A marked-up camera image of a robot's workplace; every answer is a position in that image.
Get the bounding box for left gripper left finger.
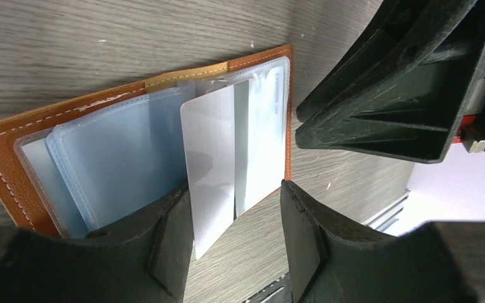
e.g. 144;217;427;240
0;184;193;302

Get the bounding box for grey credit card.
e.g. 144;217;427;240
180;80;249;259

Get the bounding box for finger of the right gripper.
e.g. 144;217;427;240
296;1;476;122
295;1;485;163

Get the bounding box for brown leather card holder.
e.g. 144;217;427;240
0;44;293;238

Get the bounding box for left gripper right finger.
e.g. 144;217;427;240
280;181;485;302

